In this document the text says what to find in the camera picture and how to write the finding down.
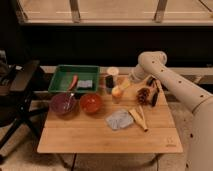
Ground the metal spoon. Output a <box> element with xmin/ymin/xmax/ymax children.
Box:
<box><xmin>65</xmin><ymin>92</ymin><xmax>74</xmax><ymax>110</ymax></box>

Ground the purple bowl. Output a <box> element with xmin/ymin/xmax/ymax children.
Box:
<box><xmin>49</xmin><ymin>92</ymin><xmax>77</xmax><ymax>115</ymax></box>

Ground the brown pine cone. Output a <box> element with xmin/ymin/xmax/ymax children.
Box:
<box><xmin>137</xmin><ymin>88</ymin><xmax>150</xmax><ymax>105</ymax></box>

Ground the dark can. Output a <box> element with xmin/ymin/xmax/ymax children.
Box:
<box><xmin>105</xmin><ymin>75</ymin><xmax>114</xmax><ymax>94</ymax></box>

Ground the orange-red bowl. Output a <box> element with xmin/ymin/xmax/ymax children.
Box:
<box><xmin>79</xmin><ymin>93</ymin><xmax>102</xmax><ymax>115</ymax></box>

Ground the yellow red apple toy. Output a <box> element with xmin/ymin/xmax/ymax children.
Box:
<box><xmin>111</xmin><ymin>86</ymin><xmax>123</xmax><ymax>99</ymax></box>

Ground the red chili pepper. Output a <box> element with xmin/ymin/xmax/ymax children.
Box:
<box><xmin>68</xmin><ymin>75</ymin><xmax>78</xmax><ymax>91</ymax></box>

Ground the black clip tool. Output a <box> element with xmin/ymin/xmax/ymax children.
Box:
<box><xmin>146</xmin><ymin>76</ymin><xmax>160</xmax><ymax>107</ymax></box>

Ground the wooden folding table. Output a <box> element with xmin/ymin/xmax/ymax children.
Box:
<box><xmin>37</xmin><ymin>83</ymin><xmax>183</xmax><ymax>153</ymax></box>

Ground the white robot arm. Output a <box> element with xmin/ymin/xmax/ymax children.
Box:
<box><xmin>124</xmin><ymin>51</ymin><xmax>213</xmax><ymax>171</ymax></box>

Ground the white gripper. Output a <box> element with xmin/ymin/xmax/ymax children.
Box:
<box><xmin>119</xmin><ymin>65</ymin><xmax>146</xmax><ymax>90</ymax></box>

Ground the black office chair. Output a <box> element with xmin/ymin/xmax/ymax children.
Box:
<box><xmin>0</xmin><ymin>50</ymin><xmax>48</xmax><ymax>150</ymax></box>

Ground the white paper cup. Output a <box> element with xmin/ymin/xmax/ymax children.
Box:
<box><xmin>107</xmin><ymin>67</ymin><xmax>119</xmax><ymax>84</ymax></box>

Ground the green plastic tray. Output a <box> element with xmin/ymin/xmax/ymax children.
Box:
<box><xmin>48</xmin><ymin>65</ymin><xmax>100</xmax><ymax>93</ymax></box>

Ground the grey folded cloth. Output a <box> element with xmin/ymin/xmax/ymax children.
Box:
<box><xmin>105</xmin><ymin>109</ymin><xmax>134</xmax><ymax>131</ymax></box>

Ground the blue sponge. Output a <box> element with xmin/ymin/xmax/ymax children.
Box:
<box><xmin>77</xmin><ymin>80</ymin><xmax>93</xmax><ymax>88</ymax></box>

